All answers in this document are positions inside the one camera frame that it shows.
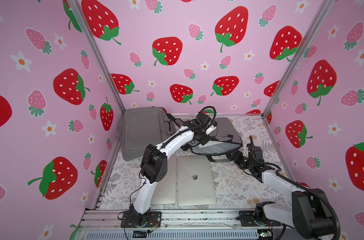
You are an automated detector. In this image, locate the dark grey laptop sleeve with handle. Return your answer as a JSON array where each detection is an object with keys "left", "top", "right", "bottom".
[{"left": 182, "top": 117, "right": 243, "bottom": 163}]

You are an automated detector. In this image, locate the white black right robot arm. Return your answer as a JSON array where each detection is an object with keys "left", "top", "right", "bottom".
[{"left": 227, "top": 142, "right": 341, "bottom": 240}]

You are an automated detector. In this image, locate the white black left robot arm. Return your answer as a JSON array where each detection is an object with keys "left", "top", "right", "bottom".
[{"left": 129, "top": 106, "right": 217, "bottom": 227}]

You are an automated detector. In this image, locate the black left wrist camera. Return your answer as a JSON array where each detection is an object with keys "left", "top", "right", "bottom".
[{"left": 197, "top": 112, "right": 217, "bottom": 133}]

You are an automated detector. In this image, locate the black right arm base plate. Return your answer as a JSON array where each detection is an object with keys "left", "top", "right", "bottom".
[{"left": 236, "top": 210, "right": 282, "bottom": 227}]

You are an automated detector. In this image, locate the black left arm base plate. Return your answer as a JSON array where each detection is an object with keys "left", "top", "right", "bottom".
[{"left": 121, "top": 211, "right": 162, "bottom": 228}]

